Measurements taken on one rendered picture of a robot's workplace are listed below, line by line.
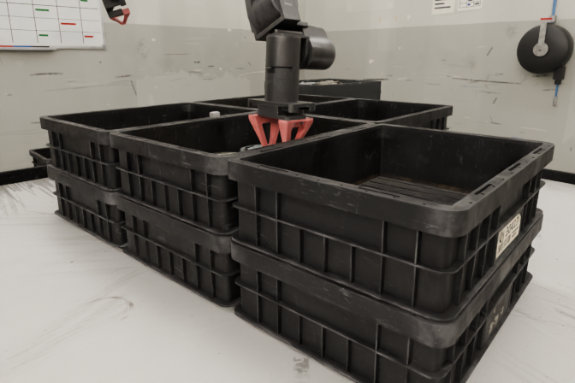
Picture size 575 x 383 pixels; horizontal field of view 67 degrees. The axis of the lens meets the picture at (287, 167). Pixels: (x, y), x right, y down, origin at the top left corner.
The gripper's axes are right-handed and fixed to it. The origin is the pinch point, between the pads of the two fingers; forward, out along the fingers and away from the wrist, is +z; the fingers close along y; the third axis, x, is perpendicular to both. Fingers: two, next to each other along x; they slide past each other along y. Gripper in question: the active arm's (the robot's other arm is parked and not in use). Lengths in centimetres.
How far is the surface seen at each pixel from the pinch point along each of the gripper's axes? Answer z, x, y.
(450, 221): -3.1, 18.8, -37.5
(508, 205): 0.3, -1.8, -36.8
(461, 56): -25, -340, 101
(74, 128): -1.7, 20.9, 33.1
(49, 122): -1.4, 21.2, 44.9
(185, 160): -1.8, 20.0, -1.0
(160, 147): -2.7, 20.2, 4.9
